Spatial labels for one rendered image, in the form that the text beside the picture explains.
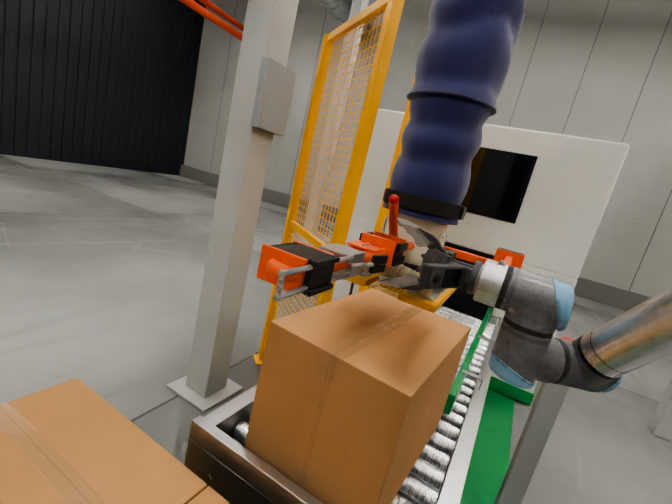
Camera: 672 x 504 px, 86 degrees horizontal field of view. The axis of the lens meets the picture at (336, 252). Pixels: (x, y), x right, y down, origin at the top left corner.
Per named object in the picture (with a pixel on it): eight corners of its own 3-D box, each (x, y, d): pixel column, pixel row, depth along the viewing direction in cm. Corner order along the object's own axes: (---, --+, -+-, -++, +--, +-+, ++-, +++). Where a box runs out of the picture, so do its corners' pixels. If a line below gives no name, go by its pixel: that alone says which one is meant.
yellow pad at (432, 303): (427, 279, 122) (431, 265, 121) (457, 289, 118) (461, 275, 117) (396, 299, 92) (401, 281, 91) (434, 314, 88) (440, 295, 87)
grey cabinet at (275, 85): (276, 134, 184) (288, 72, 177) (285, 136, 181) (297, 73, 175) (249, 125, 166) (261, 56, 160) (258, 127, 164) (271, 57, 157)
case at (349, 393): (347, 375, 153) (371, 287, 145) (438, 425, 134) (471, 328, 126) (243, 449, 102) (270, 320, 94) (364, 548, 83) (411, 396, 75)
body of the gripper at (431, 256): (422, 273, 85) (475, 291, 80) (412, 279, 77) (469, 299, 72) (431, 242, 83) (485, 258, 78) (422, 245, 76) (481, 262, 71)
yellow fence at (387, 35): (252, 355, 255) (317, 34, 211) (266, 355, 259) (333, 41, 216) (284, 449, 178) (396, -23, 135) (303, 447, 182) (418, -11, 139)
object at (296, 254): (289, 269, 59) (295, 240, 58) (327, 284, 56) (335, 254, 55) (255, 277, 52) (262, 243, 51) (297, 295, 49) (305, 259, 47)
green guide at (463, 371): (485, 316, 283) (489, 305, 281) (499, 321, 278) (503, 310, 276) (441, 411, 142) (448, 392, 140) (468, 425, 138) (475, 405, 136)
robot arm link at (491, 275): (492, 311, 70) (509, 264, 68) (466, 302, 72) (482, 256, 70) (495, 302, 78) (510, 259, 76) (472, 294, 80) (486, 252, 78)
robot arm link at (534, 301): (563, 341, 64) (584, 290, 62) (491, 315, 70) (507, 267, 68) (559, 327, 73) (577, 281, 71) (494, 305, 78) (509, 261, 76)
